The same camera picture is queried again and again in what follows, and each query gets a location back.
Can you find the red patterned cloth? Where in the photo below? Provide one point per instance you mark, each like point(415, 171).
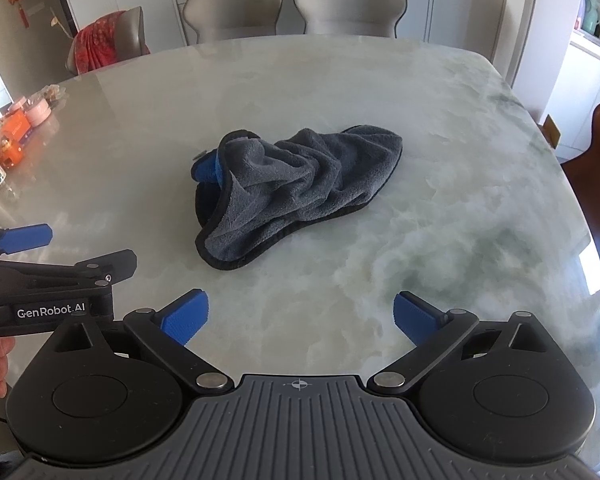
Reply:
point(93, 46)

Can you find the beige dining chair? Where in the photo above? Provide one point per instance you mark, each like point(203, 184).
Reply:
point(216, 20)
point(375, 18)

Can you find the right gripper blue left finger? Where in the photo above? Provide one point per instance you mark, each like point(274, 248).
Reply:
point(162, 336)

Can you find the orange box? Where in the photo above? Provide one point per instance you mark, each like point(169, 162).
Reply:
point(16, 128)

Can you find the chair with red cloth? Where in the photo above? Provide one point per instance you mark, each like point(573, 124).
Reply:
point(129, 38)

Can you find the grey and blue towel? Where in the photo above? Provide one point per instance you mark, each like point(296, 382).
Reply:
point(251, 193)

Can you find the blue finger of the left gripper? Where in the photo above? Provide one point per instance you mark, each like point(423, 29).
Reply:
point(24, 238)
point(104, 270)

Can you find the teal ceramic jug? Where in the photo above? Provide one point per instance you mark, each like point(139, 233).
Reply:
point(591, 16)

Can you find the beige dining chair right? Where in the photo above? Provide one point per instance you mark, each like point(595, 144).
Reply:
point(375, 18)

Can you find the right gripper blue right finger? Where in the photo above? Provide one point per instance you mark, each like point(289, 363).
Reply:
point(435, 334)

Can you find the beige dining chair left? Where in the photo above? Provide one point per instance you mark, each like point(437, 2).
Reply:
point(216, 20)

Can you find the pink round tin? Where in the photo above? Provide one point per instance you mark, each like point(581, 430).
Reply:
point(37, 111)

